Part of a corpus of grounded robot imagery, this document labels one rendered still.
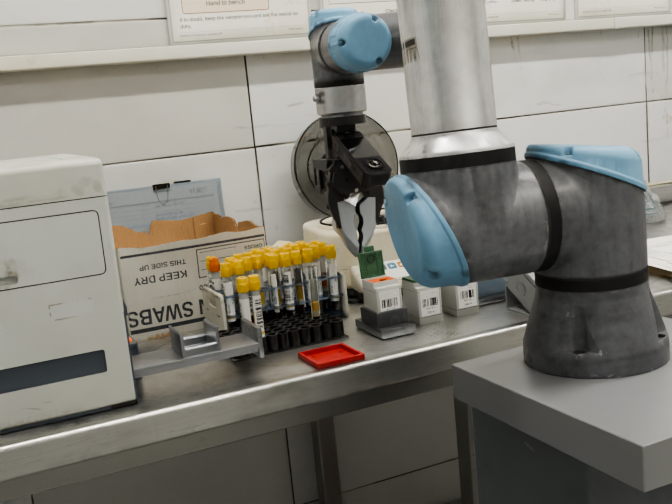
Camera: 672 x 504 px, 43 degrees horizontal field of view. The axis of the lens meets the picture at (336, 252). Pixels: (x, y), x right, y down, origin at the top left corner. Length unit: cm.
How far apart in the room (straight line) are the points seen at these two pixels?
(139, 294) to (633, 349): 76
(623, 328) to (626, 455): 17
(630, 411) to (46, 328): 64
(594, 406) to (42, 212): 62
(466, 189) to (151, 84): 99
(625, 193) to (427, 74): 23
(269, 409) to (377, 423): 90
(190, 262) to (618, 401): 75
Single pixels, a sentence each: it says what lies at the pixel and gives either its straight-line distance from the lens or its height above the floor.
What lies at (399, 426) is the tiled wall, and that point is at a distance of 201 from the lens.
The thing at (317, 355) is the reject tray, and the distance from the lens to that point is 118.
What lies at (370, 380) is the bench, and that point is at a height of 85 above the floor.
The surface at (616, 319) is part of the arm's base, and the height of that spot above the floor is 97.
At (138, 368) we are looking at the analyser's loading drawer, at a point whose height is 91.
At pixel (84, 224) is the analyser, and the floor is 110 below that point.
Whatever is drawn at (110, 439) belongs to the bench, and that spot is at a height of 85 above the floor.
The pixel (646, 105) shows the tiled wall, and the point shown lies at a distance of 232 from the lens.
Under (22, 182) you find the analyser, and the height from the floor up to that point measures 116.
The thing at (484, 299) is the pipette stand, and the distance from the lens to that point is 137.
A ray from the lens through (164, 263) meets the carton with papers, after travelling 136.
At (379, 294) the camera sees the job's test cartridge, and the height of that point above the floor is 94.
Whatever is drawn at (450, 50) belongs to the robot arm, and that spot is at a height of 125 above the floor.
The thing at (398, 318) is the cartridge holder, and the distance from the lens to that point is 125.
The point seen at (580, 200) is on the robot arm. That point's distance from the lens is 87.
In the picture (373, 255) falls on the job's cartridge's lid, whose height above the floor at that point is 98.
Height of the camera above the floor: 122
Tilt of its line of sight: 10 degrees down
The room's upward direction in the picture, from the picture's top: 5 degrees counter-clockwise
